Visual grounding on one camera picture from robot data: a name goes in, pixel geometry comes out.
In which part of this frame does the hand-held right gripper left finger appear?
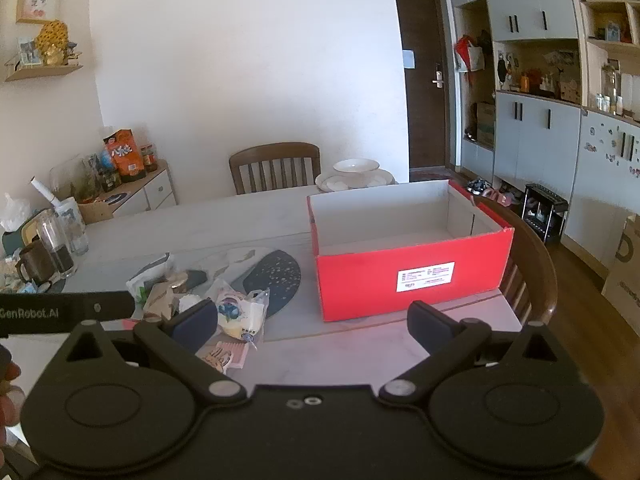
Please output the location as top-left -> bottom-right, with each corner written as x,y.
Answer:
62,299 -> 247,403

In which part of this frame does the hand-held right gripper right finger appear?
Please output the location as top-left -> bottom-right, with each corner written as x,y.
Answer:
379,301 -> 563,406

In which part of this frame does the silver foil snack packet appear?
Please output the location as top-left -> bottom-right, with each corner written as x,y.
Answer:
144,280 -> 183,322

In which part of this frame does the clear packet with blue print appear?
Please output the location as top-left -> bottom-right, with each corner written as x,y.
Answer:
207,280 -> 271,347

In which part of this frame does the grey and white food packet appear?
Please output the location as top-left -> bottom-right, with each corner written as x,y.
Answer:
126,255 -> 174,306

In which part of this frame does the orange white cardboard box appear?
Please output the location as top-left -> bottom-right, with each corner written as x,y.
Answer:
306,179 -> 515,323

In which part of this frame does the marble patterned desktop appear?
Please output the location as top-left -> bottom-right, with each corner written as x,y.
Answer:
0,182 -> 531,466

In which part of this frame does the person's left hand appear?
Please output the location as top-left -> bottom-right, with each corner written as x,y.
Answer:
0,360 -> 26,468

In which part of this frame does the dark mug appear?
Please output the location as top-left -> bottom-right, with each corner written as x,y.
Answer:
15,240 -> 57,286

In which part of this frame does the tall glass cup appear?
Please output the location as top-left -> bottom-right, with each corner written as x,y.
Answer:
36,209 -> 77,279

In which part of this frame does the round-backed wooden chair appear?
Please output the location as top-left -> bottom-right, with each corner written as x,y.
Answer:
472,194 -> 558,328

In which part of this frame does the glass vase with plants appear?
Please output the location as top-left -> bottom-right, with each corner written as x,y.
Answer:
50,157 -> 102,206

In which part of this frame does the white side cabinet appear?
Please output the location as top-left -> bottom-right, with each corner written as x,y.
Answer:
75,167 -> 178,224

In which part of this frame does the pair of pink slippers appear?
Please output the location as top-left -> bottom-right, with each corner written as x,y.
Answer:
482,187 -> 523,207

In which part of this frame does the large white plate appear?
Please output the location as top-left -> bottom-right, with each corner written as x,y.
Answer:
316,182 -> 396,193

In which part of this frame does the small white plate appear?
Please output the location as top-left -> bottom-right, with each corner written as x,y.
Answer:
324,170 -> 389,184

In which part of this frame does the orange snack bag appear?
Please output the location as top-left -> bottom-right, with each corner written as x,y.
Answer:
103,129 -> 147,183

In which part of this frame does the white bowl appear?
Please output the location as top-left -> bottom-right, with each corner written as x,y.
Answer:
333,158 -> 381,177

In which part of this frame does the stack of white dishes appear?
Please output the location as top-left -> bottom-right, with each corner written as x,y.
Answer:
314,173 -> 397,190

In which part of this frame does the black shoe rack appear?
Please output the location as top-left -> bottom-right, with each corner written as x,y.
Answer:
522,183 -> 569,247

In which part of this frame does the slatted wooden chair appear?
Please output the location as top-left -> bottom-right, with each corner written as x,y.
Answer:
229,142 -> 322,196

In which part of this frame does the brown entrance door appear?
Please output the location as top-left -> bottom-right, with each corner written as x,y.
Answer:
394,0 -> 451,171

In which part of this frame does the brown cardboard box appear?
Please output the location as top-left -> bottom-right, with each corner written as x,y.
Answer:
601,214 -> 640,322

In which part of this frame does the cardboard storage box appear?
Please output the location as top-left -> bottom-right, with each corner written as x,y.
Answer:
475,102 -> 497,147

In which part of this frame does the white cabinet with stickers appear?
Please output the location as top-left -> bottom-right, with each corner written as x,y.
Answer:
562,107 -> 640,261

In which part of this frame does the golden ornament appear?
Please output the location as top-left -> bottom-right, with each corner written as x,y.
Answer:
35,20 -> 70,66

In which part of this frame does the red hanging bag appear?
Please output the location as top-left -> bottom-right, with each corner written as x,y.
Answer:
454,35 -> 485,74

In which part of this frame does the large glass jar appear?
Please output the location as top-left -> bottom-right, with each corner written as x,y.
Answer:
601,60 -> 621,111

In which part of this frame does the wooden wall shelf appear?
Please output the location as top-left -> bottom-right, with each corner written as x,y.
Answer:
4,55 -> 84,83

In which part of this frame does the small photo frame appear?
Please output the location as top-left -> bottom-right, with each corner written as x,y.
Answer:
16,36 -> 43,66

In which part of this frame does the framed wall picture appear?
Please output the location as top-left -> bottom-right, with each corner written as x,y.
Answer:
16,0 -> 60,25

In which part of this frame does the white wall cabinet unit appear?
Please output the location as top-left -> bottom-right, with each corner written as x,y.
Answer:
446,0 -> 640,196

